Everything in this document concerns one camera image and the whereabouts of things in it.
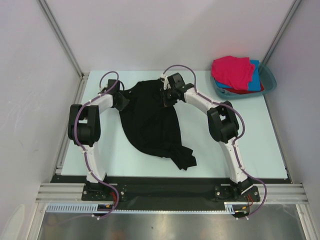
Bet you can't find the black t shirt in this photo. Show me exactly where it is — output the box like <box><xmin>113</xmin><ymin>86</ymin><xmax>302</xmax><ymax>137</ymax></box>
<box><xmin>119</xmin><ymin>79</ymin><xmax>197</xmax><ymax>170</ymax></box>

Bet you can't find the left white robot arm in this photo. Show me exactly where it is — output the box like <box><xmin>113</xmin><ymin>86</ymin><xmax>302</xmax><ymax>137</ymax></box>
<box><xmin>67</xmin><ymin>79</ymin><xmax>129</xmax><ymax>201</ymax></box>

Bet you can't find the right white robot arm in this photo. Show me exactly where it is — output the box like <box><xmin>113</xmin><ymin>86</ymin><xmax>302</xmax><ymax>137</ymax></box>
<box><xmin>159</xmin><ymin>73</ymin><xmax>253</xmax><ymax>201</ymax></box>

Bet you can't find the pink t shirt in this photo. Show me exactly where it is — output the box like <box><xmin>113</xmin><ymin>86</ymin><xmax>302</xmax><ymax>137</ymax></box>
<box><xmin>211</xmin><ymin>56</ymin><xmax>256</xmax><ymax>90</ymax></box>

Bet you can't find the blue t shirt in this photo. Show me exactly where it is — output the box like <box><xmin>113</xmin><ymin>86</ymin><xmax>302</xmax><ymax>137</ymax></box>
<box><xmin>215</xmin><ymin>59</ymin><xmax>262</xmax><ymax>94</ymax></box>

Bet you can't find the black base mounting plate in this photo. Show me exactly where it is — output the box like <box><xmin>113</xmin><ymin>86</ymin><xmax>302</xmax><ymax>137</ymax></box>
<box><xmin>51</xmin><ymin>175</ymin><xmax>261</xmax><ymax>212</ymax></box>

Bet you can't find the teal plastic basket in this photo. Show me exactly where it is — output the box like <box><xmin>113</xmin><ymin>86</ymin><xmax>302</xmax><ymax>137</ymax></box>
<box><xmin>211</xmin><ymin>63</ymin><xmax>277</xmax><ymax>100</ymax></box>

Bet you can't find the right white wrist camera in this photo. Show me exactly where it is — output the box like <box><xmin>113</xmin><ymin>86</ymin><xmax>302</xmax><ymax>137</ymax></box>
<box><xmin>160</xmin><ymin>73</ymin><xmax>171</xmax><ymax>90</ymax></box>

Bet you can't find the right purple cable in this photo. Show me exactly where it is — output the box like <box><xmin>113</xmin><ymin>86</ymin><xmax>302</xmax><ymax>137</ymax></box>
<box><xmin>161</xmin><ymin>64</ymin><xmax>269</xmax><ymax>221</ymax></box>

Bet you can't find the left aluminium frame post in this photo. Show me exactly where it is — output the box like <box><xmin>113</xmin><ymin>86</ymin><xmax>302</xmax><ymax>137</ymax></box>
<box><xmin>36</xmin><ymin>0</ymin><xmax>84</xmax><ymax>79</ymax></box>

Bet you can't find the aluminium frame post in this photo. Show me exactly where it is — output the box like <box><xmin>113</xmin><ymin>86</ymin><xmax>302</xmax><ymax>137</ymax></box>
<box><xmin>36</xmin><ymin>0</ymin><xmax>84</xmax><ymax>79</ymax></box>
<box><xmin>262</xmin><ymin>0</ymin><xmax>304</xmax><ymax>65</ymax></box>

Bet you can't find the aluminium front rail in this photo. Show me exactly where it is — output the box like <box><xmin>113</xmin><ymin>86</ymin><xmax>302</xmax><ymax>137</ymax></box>
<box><xmin>36</xmin><ymin>183</ymin><xmax>309</xmax><ymax>205</ymax></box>

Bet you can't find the left white cable duct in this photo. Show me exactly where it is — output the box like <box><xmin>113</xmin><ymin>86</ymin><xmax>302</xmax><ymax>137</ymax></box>
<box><xmin>46</xmin><ymin>203</ymin><xmax>114</xmax><ymax>214</ymax></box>

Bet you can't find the white cable duct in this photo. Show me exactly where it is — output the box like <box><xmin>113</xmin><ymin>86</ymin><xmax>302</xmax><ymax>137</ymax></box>
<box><xmin>224</xmin><ymin>202</ymin><xmax>250</xmax><ymax>216</ymax></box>
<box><xmin>46</xmin><ymin>203</ymin><xmax>114</xmax><ymax>214</ymax></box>

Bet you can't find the right white cable duct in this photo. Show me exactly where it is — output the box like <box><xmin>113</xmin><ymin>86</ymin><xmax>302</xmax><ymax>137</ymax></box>
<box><xmin>224</xmin><ymin>202</ymin><xmax>250</xmax><ymax>216</ymax></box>

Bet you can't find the right aluminium frame post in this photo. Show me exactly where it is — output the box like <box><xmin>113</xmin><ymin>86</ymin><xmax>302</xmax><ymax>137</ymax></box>
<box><xmin>262</xmin><ymin>0</ymin><xmax>304</xmax><ymax>65</ymax></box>

